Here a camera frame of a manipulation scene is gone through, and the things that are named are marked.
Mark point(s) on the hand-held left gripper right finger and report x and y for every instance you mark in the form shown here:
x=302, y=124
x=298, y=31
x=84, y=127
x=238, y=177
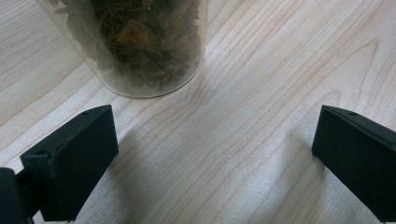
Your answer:
x=358, y=158

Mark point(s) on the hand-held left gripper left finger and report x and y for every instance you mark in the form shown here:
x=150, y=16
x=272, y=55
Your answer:
x=71, y=161

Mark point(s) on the glass jar of brown spice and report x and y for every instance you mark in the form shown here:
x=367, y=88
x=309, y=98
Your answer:
x=140, y=46

